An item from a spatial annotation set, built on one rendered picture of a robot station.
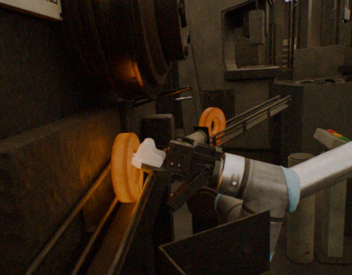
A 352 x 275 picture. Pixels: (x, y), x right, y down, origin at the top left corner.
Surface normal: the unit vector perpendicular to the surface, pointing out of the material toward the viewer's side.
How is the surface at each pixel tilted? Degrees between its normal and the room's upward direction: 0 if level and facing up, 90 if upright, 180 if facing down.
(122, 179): 92
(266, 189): 83
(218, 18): 90
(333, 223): 90
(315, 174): 59
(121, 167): 72
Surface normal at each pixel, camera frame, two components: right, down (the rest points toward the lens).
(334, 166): -0.07, -0.31
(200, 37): -0.36, 0.22
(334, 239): -0.13, 0.22
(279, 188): -0.07, -0.02
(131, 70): -0.05, 0.84
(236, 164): 0.09, -0.59
